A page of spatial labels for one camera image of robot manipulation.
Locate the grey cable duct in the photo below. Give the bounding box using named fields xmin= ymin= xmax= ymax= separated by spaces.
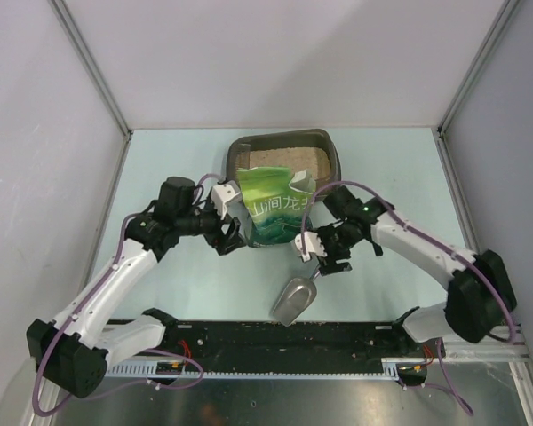
xmin=106 ymin=357 xmax=399 ymax=381

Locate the aluminium frame rail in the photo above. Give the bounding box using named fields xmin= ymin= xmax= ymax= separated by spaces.
xmin=443 ymin=327 xmax=529 ymax=363

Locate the brown litter box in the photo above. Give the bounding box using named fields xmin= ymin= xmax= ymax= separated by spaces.
xmin=226 ymin=129 xmax=341 ymax=190

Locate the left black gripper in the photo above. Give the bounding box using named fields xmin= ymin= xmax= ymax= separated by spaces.
xmin=177 ymin=196 xmax=247 ymax=255

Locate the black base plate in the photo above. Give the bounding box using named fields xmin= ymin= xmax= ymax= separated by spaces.
xmin=133 ymin=320 xmax=445 ymax=376

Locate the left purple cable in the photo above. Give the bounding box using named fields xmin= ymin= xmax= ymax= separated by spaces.
xmin=31 ymin=172 xmax=204 ymax=418

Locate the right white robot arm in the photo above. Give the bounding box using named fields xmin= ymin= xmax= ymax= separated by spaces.
xmin=297 ymin=185 xmax=517 ymax=356

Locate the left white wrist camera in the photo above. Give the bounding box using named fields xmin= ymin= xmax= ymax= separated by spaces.
xmin=211 ymin=180 xmax=243 ymax=220

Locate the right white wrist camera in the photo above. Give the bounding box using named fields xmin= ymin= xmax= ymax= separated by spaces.
xmin=292 ymin=231 xmax=327 ymax=263

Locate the black bag clip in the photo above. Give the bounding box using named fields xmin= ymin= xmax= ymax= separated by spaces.
xmin=371 ymin=240 xmax=384 ymax=257

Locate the metal scoop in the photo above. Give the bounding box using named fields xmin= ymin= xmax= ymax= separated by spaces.
xmin=272 ymin=266 xmax=320 ymax=327

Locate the green litter bag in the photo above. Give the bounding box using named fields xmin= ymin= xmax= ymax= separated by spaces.
xmin=236 ymin=167 xmax=316 ymax=248

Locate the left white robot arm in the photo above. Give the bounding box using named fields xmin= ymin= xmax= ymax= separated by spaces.
xmin=26 ymin=177 xmax=245 ymax=398

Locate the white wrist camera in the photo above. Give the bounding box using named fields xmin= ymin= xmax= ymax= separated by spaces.
xmin=292 ymin=231 xmax=327 ymax=263
xmin=211 ymin=180 xmax=243 ymax=220

